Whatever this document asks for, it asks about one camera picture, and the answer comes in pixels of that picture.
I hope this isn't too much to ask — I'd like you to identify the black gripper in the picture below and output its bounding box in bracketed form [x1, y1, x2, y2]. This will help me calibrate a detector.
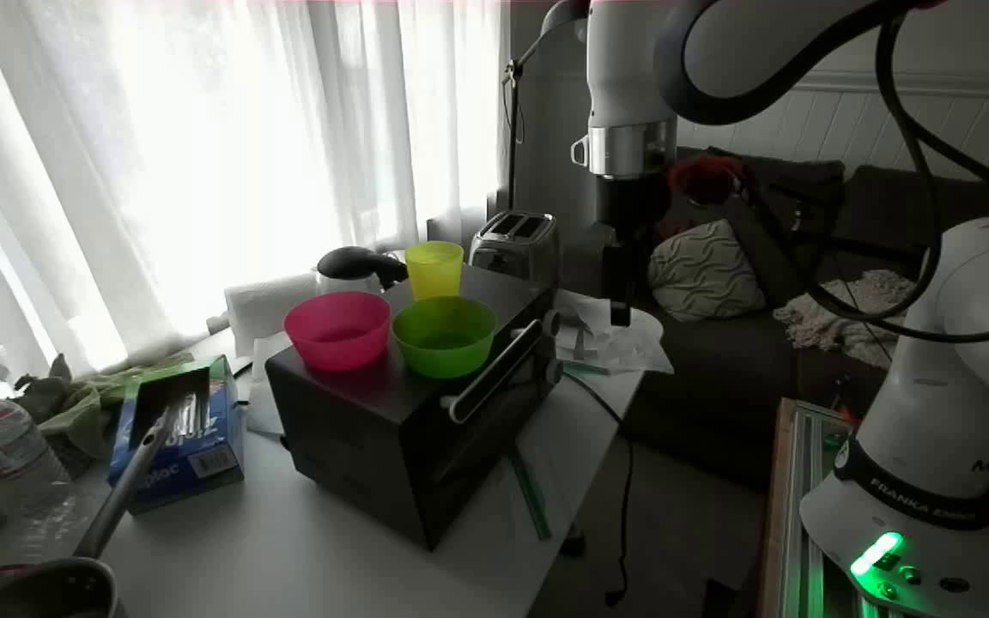
[595, 170, 672, 329]

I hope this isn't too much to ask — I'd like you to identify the green plastic bowl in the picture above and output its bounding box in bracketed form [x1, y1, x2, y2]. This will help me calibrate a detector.
[389, 293, 498, 380]

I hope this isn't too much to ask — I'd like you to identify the yellow plastic cup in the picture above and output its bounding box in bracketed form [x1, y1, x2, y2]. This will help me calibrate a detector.
[402, 236, 468, 307]

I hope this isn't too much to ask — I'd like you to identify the pink plastic bowl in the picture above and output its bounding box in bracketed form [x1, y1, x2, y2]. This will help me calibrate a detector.
[280, 289, 395, 378]

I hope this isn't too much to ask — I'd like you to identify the white paper towel stack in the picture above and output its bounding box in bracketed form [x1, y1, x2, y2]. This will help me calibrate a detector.
[221, 271, 323, 361]

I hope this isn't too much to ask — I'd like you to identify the white paper sheet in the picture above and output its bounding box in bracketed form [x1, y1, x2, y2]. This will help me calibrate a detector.
[547, 286, 675, 378]

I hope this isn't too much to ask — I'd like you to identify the clear bag green zip strip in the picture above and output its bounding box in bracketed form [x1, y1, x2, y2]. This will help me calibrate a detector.
[506, 444, 557, 542]
[560, 358, 613, 380]

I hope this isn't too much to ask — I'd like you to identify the patterned white pillow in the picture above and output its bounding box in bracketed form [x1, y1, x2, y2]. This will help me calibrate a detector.
[646, 218, 768, 326]

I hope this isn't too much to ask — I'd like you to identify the silver toaster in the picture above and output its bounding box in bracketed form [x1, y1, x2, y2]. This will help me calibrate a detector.
[468, 210, 564, 286]

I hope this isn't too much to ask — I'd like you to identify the dark grey sofa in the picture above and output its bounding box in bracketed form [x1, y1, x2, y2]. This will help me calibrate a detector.
[583, 143, 989, 494]

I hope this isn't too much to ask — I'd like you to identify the black lamp stand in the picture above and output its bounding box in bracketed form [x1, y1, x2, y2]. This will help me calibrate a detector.
[502, 0, 592, 221]

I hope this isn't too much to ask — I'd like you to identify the beige crumpled cloth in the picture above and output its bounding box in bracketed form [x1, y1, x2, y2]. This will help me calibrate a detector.
[768, 263, 921, 372]

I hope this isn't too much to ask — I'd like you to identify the wooden table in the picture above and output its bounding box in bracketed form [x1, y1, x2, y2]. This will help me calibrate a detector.
[754, 395, 804, 618]

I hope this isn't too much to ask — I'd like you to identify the black toaster oven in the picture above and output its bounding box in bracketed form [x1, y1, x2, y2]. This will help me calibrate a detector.
[260, 263, 564, 552]

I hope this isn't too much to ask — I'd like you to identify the black electric kettle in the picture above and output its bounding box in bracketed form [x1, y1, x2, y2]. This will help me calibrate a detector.
[312, 245, 412, 299]

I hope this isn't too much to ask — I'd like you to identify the blue cardboard box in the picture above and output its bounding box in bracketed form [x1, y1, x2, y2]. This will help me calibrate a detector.
[105, 354, 248, 514]

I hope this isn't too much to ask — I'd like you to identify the white sheer curtain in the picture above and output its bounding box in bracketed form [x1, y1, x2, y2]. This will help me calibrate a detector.
[0, 0, 515, 380]

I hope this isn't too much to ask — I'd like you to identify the green cloth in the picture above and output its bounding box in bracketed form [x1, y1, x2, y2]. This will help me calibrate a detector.
[14, 349, 216, 474]

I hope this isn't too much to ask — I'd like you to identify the black oven power cable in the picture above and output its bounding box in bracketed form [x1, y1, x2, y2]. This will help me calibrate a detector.
[560, 372, 643, 610]

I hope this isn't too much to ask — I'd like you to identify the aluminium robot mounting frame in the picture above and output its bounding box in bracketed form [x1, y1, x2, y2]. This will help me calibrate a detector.
[791, 404, 865, 618]

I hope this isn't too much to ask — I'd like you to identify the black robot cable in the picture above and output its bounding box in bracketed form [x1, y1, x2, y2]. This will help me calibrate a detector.
[745, 12, 989, 348]

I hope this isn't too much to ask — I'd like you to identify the metal pot with handle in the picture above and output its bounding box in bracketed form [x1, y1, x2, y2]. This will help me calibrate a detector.
[0, 404, 179, 618]

